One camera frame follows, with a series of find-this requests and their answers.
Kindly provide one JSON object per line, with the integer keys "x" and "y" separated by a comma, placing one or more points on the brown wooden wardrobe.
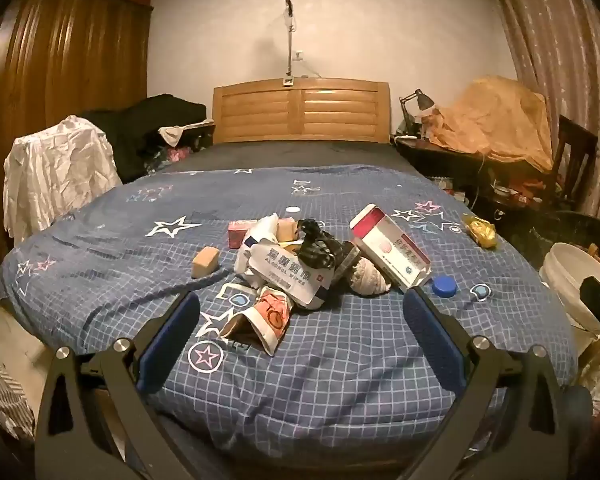
{"x": 70, "y": 60}

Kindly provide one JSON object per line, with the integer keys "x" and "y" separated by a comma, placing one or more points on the wooden headboard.
{"x": 260, "y": 110}

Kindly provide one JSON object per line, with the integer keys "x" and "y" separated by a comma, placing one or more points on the clamp-on phone holder arm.
{"x": 291, "y": 45}

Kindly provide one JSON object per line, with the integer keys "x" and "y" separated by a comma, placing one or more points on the blue bottle cap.
{"x": 445, "y": 287}

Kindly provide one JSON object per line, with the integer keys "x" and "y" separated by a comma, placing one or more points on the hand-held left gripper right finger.
{"x": 430, "y": 330}

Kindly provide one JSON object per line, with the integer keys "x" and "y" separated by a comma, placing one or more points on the black checked plastic bag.
{"x": 320, "y": 252}

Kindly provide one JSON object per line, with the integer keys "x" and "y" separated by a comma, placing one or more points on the paper cup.
{"x": 267, "y": 315}

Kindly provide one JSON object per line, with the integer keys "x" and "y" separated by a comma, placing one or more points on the blue checked star blanket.
{"x": 330, "y": 385}

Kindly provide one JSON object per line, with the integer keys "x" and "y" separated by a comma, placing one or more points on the black clothes pile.
{"x": 130, "y": 130}

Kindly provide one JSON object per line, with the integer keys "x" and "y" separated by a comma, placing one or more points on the white plastic bucket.
{"x": 565, "y": 270}

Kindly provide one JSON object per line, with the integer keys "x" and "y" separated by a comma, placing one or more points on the brown foam block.
{"x": 286, "y": 230}
{"x": 205, "y": 262}

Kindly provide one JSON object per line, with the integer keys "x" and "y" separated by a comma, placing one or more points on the dark wooden chair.
{"x": 577, "y": 145}

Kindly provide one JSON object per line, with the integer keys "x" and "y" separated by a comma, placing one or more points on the patterned curtain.
{"x": 570, "y": 60}

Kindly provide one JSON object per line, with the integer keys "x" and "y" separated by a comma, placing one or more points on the dark floral cloth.
{"x": 175, "y": 157}

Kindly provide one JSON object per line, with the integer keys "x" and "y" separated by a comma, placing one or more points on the dark wooden desk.
{"x": 430, "y": 152}

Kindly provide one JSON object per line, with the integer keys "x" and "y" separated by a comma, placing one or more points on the orange cover cloth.
{"x": 490, "y": 115}

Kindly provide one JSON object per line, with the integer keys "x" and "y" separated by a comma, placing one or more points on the dark grey bed sheet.
{"x": 305, "y": 155}

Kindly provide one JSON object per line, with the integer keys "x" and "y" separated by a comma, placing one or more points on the striped cloth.
{"x": 5, "y": 400}

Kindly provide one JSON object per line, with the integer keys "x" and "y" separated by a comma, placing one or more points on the white crumpled cloth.
{"x": 55, "y": 175}

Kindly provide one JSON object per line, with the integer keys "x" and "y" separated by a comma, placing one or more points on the yellow snack packet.
{"x": 480, "y": 230}

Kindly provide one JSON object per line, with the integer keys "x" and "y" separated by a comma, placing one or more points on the white wipes packet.
{"x": 280, "y": 270}

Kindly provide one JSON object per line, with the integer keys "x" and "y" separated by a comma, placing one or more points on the red and white medicine box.
{"x": 390, "y": 250}

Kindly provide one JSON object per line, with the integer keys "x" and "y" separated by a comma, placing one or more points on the black desk lamp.
{"x": 422, "y": 100}

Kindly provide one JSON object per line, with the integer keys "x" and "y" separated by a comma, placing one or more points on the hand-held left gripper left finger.
{"x": 175, "y": 340}

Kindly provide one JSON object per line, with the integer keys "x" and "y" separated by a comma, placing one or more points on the red drink carton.
{"x": 239, "y": 234}

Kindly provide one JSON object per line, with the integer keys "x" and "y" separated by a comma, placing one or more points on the small beige cloth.
{"x": 172, "y": 134}

